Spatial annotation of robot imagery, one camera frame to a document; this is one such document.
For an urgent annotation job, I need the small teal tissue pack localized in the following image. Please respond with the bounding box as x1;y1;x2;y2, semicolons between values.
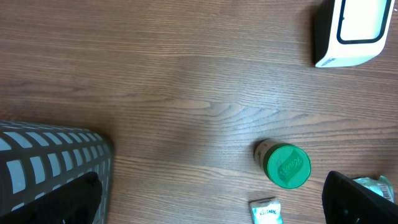
249;197;283;224

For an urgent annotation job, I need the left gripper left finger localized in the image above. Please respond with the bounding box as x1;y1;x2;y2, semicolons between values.
1;172;103;224

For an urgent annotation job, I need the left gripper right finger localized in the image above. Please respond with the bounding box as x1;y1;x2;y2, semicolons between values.
322;171;397;224

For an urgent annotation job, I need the green lid clear jar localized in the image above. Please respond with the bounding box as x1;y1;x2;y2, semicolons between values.
254;138;312;189

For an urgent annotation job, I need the teal snack packet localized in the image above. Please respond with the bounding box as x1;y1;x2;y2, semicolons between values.
354;175;394;203

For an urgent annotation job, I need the white barcode scanner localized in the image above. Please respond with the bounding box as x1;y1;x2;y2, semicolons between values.
314;0;395;68

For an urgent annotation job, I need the grey plastic mesh basket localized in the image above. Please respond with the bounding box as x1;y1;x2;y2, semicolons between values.
1;120;114;224

